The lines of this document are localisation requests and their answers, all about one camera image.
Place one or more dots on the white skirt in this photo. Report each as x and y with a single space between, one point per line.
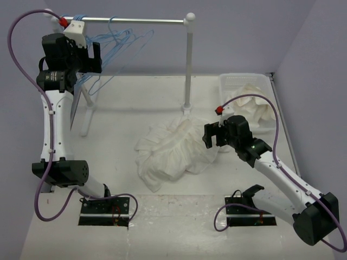
172 148

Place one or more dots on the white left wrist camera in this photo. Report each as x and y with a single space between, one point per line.
76 31

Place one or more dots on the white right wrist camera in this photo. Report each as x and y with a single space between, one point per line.
224 113

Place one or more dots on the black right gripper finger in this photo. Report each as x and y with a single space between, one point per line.
213 127
207 138

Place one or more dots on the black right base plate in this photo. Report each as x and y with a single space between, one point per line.
239 216

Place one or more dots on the white cloth in basket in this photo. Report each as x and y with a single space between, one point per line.
253 108

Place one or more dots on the blue wire hanger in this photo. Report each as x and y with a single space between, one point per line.
128 53

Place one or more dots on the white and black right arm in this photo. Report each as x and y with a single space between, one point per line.
312 214

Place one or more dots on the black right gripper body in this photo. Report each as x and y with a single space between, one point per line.
224 137

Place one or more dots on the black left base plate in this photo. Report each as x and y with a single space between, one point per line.
112 212

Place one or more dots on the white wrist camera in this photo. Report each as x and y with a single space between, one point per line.
76 31
224 113

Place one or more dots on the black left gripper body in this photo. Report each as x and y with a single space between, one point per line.
80 56

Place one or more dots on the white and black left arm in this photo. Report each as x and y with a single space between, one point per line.
64 58

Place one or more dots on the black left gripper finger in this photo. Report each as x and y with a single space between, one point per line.
96 50
94 65

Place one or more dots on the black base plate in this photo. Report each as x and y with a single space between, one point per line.
112 212
239 216

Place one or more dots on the bundle of blue hangers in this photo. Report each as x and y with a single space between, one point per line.
113 43

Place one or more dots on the white clothes rack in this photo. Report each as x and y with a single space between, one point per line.
188 22

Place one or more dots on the white plastic basket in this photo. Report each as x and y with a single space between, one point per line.
233 81

